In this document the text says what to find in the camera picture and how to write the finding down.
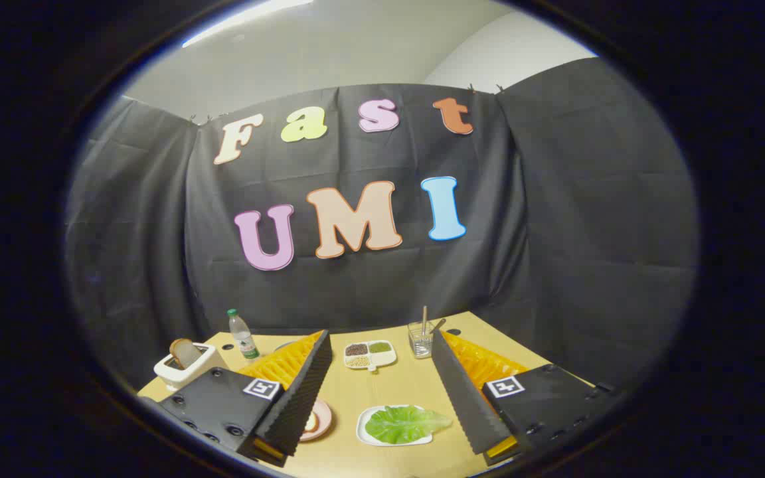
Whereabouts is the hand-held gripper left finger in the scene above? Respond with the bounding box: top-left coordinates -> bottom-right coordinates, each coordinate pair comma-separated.
157,329 -> 334,467

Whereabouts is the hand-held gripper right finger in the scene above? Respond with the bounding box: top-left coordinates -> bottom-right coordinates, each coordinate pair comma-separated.
430,330 -> 624,467

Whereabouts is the green lettuce leaf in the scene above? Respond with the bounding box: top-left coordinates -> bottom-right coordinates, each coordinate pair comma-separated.
365,406 -> 453,445

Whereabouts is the pink plate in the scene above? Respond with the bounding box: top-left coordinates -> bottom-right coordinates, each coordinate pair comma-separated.
299,399 -> 333,442

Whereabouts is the clear glass cup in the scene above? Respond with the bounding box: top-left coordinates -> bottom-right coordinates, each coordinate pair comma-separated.
408,321 -> 435,359

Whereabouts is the white plate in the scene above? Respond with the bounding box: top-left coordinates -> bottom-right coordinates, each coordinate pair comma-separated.
356,405 -> 435,447

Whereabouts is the white divided seed tray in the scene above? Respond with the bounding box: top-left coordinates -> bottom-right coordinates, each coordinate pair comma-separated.
343,340 -> 398,372

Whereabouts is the clear water bottle green cap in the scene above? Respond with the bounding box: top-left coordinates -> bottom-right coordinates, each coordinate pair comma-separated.
226,309 -> 260,360

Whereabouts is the black backdrop cloth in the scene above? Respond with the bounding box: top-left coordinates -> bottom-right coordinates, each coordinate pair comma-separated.
64,56 -> 699,392

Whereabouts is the white toaster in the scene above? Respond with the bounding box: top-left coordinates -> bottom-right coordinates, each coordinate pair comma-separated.
153,342 -> 230,392

